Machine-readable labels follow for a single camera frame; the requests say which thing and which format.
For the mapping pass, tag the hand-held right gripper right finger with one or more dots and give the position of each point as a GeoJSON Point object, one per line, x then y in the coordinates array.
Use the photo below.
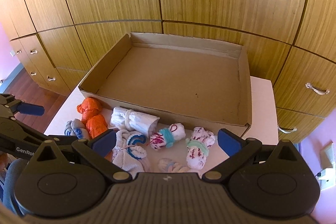
{"type": "Point", "coordinates": [230, 142]}

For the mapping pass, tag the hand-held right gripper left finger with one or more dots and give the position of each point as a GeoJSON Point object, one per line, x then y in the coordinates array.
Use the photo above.
{"type": "Point", "coordinates": [104, 142]}

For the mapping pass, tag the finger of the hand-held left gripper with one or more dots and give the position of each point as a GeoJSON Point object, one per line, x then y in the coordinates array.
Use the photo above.
{"type": "Point", "coordinates": [26, 130]}
{"type": "Point", "coordinates": [30, 109]}

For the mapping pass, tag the orange rolled sock bundle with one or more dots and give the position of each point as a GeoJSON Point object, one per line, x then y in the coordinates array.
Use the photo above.
{"type": "Point", "coordinates": [92, 119]}

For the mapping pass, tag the lavender sock with blue cuff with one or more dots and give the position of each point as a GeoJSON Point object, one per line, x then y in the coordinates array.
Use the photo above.
{"type": "Point", "coordinates": [130, 154]}

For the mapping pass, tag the grey and blue sock bundle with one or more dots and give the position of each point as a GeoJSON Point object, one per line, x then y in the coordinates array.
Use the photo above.
{"type": "Point", "coordinates": [74, 129]}

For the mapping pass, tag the pink patterned sock green band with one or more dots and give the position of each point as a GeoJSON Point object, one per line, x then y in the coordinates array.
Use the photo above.
{"type": "Point", "coordinates": [198, 148]}

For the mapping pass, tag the person's leg in jeans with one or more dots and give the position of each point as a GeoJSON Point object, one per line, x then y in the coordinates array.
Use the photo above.
{"type": "Point", "coordinates": [10, 182]}

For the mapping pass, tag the white ribbed rolled sock bundle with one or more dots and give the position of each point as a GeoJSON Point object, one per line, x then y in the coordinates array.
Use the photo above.
{"type": "Point", "coordinates": [134, 120]}

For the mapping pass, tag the white sock bundle teal band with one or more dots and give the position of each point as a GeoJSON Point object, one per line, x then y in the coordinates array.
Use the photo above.
{"type": "Point", "coordinates": [166, 136]}

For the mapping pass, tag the small pastel striped sock bundle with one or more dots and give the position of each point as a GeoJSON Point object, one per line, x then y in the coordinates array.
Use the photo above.
{"type": "Point", "coordinates": [172, 165]}

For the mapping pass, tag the shallow cardboard box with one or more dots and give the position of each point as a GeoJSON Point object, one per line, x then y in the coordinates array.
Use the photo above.
{"type": "Point", "coordinates": [173, 82]}

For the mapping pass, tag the wooden wardrobe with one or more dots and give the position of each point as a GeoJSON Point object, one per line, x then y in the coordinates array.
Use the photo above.
{"type": "Point", "coordinates": [168, 8]}

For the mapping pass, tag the white wall switch plate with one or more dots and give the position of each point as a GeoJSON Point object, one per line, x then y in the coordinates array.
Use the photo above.
{"type": "Point", "coordinates": [328, 154]}

